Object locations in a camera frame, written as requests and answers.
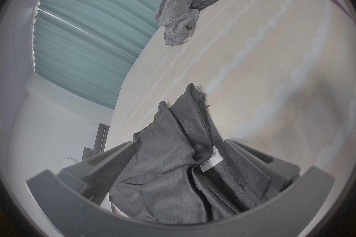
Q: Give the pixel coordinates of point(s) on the black chest of drawers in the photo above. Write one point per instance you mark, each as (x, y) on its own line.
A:
(101, 138)

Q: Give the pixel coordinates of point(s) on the bed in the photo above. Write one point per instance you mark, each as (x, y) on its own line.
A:
(264, 63)

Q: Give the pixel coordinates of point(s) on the round mirror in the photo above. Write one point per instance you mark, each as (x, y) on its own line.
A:
(68, 163)

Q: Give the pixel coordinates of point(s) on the black T-shirt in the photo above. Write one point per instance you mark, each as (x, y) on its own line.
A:
(172, 160)

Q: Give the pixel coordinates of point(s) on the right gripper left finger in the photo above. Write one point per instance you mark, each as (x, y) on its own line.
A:
(97, 174)

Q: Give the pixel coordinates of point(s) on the grey garment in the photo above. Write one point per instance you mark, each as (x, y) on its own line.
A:
(175, 16)

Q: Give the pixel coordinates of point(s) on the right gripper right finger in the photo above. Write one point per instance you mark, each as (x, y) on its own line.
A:
(264, 171)

